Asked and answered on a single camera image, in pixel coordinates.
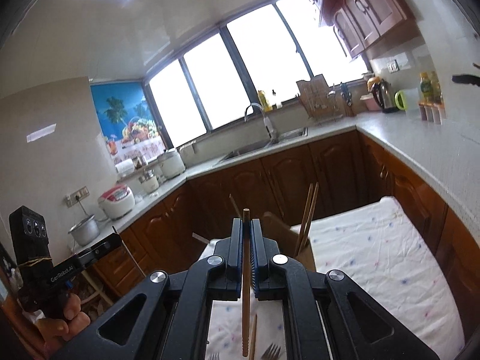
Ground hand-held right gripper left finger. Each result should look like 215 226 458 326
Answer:
49 217 244 360

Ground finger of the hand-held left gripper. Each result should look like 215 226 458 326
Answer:
77 232 123 267

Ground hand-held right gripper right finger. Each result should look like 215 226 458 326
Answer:
250 218 441 360

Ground wooden utensil holder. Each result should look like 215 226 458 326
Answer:
260 211 317 272

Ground person's left hand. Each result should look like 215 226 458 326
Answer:
39 292 91 353

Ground metal cooker pot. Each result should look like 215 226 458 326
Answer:
68 214 101 247

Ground white and red rice cooker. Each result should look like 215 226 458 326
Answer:
98 185 136 220

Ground small white appliance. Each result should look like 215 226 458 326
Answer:
138 170 160 195

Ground steel sink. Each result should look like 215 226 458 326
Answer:
217 127 309 163

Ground white round rice cooker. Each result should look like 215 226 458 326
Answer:
157 148 186 180

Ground chrome faucet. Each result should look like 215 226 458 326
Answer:
244 104 279 144

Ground white dotted tablecloth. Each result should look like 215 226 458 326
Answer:
197 196 466 360

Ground tropical fruit poster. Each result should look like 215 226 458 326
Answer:
90 82 167 156

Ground kitchen window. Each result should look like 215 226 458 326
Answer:
144 0 370 149

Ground knife block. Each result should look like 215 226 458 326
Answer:
339 82 355 118

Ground pink container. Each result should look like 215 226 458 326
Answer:
360 94 381 112

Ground grey countertop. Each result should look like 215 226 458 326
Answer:
67 110 480 256

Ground steel electric kettle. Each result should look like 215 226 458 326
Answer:
369 77 400 114

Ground spice jar set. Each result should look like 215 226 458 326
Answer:
418 101 446 124

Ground yellow oil bottle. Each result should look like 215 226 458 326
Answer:
430 70 443 104
419 72 433 104

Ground black pan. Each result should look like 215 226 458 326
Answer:
452 74 480 87

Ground wall outlet strip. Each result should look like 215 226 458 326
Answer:
65 185 91 208

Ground wire dish rack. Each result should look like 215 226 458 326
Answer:
304 92 346 125

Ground wooden wall cabinets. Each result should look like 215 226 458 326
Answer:
281 0 421 62

